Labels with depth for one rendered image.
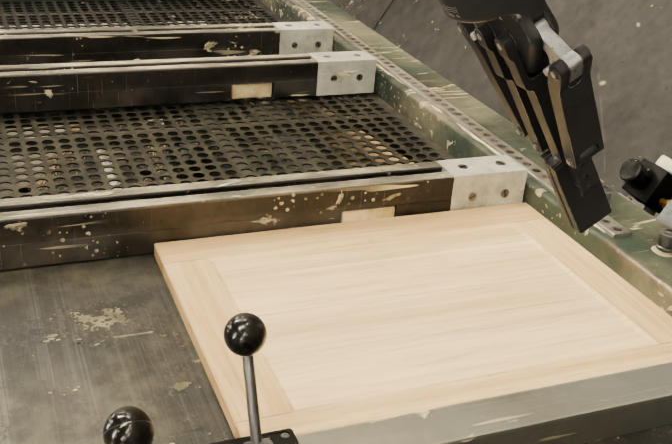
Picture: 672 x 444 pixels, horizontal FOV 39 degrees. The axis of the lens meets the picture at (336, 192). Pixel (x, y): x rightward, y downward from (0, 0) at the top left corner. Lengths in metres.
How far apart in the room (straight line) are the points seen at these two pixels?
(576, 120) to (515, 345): 0.52
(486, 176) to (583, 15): 1.68
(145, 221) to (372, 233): 0.31
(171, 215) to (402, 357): 0.37
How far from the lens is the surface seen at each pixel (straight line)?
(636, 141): 2.64
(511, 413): 0.96
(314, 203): 1.29
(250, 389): 0.84
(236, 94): 1.82
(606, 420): 1.01
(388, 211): 1.34
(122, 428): 0.72
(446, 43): 3.45
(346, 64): 1.87
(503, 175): 1.42
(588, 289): 1.25
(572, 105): 0.61
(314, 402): 0.97
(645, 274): 1.26
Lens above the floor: 1.87
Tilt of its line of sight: 32 degrees down
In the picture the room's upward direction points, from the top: 61 degrees counter-clockwise
